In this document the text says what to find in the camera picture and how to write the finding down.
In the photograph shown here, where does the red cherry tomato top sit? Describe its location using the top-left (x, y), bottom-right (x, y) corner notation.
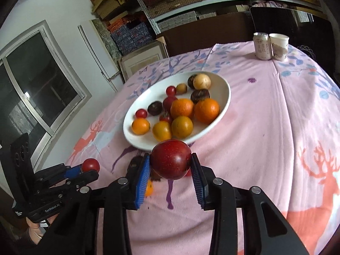
top-left (81, 158), bottom-right (100, 172)

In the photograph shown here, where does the red cherry tomato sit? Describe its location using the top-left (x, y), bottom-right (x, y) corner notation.
top-left (81, 158), bottom-right (100, 172)
top-left (135, 109), bottom-right (148, 119)
top-left (159, 111), bottom-right (173, 124)
top-left (166, 86), bottom-right (177, 97)

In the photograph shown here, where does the small orange tomato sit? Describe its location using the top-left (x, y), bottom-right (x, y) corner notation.
top-left (152, 121), bottom-right (172, 142)
top-left (131, 118), bottom-right (150, 135)
top-left (145, 180), bottom-right (153, 197)

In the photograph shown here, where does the small dark chestnut top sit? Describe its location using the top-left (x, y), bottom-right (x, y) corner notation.
top-left (147, 101), bottom-right (163, 116)

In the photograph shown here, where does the yellow orange tomato front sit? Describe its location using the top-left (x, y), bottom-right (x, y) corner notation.
top-left (171, 116), bottom-right (193, 139)

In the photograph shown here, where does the large orange mandarin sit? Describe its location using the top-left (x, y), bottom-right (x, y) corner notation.
top-left (171, 98), bottom-right (194, 119)

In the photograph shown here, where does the small yellow tomato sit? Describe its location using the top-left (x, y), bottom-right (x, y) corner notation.
top-left (176, 83), bottom-right (187, 95)

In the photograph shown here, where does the dark water chestnut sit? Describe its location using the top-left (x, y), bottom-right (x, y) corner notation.
top-left (190, 89), bottom-right (210, 104)
top-left (187, 74), bottom-right (197, 90)

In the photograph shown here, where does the pale yellow round fruit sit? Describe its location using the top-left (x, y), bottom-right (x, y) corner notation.
top-left (193, 74), bottom-right (211, 90)

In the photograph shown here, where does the dark water chestnut front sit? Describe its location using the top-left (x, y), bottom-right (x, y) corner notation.
top-left (187, 74), bottom-right (197, 90)

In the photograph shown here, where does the person's left hand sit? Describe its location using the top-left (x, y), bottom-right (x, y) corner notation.
top-left (25, 214), bottom-right (58, 245)

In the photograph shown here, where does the pink deer print tablecloth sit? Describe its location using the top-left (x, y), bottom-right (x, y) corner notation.
top-left (67, 42), bottom-right (339, 254)

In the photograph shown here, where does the white oval plate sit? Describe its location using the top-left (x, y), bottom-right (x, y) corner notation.
top-left (123, 72), bottom-right (231, 151)

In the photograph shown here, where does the pink beverage can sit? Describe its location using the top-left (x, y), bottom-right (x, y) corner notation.
top-left (253, 32), bottom-right (272, 61)

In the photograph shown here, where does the white paper cup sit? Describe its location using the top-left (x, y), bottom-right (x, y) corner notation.
top-left (269, 33), bottom-right (289, 62)

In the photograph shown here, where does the dark wooden cabinet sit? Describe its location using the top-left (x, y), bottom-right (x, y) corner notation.
top-left (157, 12), bottom-right (255, 57)

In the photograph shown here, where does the aluminium frame window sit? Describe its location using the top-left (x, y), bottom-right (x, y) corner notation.
top-left (1, 20), bottom-right (92, 167)

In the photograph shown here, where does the framed picture leaning on wall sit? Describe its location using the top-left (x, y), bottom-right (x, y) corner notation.
top-left (119, 37), bottom-right (168, 82)

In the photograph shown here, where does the white board leaning on wall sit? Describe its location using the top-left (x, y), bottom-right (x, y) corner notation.
top-left (78, 20), bottom-right (123, 92)

